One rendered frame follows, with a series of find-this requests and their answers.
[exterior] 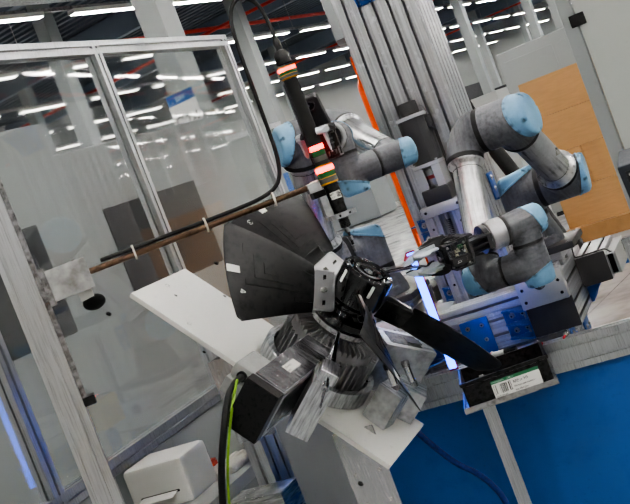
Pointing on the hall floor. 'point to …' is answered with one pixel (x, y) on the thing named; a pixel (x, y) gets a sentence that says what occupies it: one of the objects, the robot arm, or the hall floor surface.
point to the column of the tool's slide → (44, 342)
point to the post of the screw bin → (507, 455)
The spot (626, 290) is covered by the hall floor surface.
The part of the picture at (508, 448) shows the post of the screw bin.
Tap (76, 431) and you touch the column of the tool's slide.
